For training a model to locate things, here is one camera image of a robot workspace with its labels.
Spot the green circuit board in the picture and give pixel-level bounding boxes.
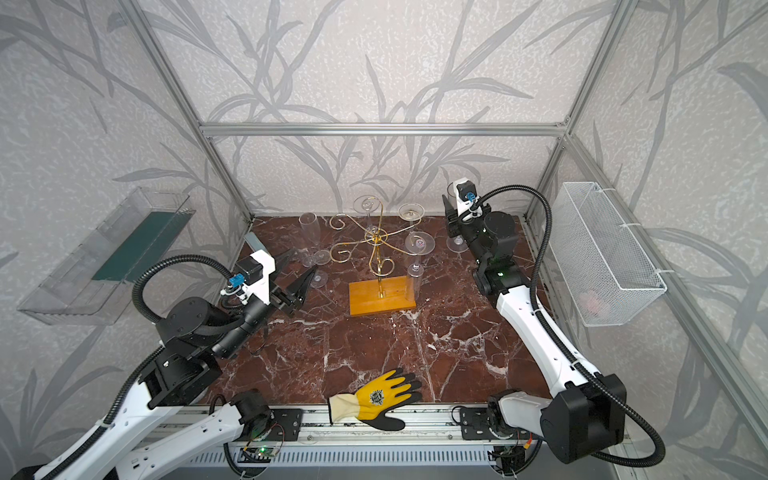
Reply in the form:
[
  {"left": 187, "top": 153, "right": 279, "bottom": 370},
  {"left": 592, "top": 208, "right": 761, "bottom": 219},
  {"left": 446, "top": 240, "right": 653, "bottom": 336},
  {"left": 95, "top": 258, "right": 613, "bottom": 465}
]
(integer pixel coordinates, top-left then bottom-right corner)
[{"left": 237, "top": 446, "right": 281, "bottom": 465}]

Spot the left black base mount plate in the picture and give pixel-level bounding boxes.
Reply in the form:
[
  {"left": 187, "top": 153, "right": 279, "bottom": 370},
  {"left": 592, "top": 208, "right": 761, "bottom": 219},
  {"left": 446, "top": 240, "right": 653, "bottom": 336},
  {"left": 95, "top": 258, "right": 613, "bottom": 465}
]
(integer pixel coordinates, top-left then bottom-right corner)
[{"left": 264, "top": 408, "right": 304, "bottom": 442}]

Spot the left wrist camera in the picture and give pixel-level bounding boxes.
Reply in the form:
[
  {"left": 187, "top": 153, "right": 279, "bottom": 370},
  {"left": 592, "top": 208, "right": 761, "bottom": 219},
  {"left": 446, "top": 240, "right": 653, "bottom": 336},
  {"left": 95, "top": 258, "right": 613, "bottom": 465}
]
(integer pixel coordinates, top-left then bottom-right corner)
[{"left": 220, "top": 249, "right": 275, "bottom": 309}]

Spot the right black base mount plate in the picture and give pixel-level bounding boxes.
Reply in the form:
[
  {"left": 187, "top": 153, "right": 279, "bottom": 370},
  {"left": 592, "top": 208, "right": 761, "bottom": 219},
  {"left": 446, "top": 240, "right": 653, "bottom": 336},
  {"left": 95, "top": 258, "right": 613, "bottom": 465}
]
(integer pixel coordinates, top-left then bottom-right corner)
[{"left": 457, "top": 406, "right": 498, "bottom": 441}]

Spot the gold wire wine glass rack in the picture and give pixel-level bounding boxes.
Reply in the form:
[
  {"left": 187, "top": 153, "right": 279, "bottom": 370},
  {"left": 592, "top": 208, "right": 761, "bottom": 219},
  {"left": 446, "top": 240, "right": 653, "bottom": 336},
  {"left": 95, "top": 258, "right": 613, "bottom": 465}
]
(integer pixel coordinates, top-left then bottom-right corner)
[{"left": 328, "top": 201, "right": 422, "bottom": 280}]

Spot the white wire mesh basket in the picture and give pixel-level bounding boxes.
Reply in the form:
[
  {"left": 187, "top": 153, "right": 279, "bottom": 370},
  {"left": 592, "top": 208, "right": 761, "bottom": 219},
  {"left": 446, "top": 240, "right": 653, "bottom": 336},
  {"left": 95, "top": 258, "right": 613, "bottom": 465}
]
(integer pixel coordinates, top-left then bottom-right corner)
[{"left": 548, "top": 182, "right": 667, "bottom": 327}]

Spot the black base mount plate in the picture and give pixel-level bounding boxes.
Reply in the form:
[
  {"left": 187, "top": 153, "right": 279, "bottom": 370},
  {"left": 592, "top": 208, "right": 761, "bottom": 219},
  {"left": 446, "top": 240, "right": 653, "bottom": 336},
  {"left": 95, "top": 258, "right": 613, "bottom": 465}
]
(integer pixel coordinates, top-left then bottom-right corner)
[
  {"left": 457, "top": 406, "right": 498, "bottom": 441},
  {"left": 264, "top": 408, "right": 304, "bottom": 442}
]

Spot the pink item in basket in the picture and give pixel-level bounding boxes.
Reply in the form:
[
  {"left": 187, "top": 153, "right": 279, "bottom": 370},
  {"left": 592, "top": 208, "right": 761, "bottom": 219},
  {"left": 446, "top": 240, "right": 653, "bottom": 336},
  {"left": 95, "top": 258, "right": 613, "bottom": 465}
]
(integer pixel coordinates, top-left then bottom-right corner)
[{"left": 579, "top": 290, "right": 610, "bottom": 318}]

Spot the aluminium front rail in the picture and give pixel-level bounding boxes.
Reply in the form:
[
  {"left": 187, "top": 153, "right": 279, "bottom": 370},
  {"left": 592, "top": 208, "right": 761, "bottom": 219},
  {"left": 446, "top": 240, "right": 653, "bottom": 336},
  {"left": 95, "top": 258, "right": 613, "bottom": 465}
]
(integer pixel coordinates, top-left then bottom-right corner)
[{"left": 144, "top": 392, "right": 626, "bottom": 457}]

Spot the grey remote control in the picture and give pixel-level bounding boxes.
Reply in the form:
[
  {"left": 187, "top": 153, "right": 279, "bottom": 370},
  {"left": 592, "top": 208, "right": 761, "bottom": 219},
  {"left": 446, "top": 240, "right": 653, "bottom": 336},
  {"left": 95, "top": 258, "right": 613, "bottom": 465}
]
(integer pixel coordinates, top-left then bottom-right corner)
[{"left": 244, "top": 231, "right": 266, "bottom": 253}]

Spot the clear acrylic wall shelf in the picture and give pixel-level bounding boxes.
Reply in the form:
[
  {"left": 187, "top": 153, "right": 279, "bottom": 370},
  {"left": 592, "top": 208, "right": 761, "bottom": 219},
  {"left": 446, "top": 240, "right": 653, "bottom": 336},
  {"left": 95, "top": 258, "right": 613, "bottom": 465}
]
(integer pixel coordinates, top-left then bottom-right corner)
[{"left": 18, "top": 187, "right": 196, "bottom": 326}]

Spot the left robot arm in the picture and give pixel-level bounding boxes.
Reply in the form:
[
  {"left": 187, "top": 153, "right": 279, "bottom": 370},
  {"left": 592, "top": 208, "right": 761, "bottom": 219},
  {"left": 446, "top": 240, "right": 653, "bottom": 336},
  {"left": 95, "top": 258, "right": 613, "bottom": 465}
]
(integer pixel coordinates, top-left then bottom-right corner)
[{"left": 15, "top": 249, "right": 316, "bottom": 479}]

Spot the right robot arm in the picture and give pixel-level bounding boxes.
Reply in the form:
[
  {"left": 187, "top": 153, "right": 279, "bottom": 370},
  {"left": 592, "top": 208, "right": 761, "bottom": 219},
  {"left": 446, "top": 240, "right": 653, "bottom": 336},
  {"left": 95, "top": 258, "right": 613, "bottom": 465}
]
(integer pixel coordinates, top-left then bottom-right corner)
[{"left": 443, "top": 178, "right": 666, "bottom": 468}]

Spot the yellow wooden rack base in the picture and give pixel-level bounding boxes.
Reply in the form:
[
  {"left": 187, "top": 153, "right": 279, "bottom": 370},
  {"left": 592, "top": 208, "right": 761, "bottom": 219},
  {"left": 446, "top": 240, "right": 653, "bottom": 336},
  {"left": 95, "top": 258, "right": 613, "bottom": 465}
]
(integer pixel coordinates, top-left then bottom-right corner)
[{"left": 349, "top": 276, "right": 416, "bottom": 316}]

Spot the yellow black work glove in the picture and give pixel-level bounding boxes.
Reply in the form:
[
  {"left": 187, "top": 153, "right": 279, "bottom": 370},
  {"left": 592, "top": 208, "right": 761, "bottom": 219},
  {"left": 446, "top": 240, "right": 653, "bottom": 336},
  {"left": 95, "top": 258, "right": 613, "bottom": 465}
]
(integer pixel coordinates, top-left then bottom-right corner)
[{"left": 327, "top": 368, "right": 422, "bottom": 432}]

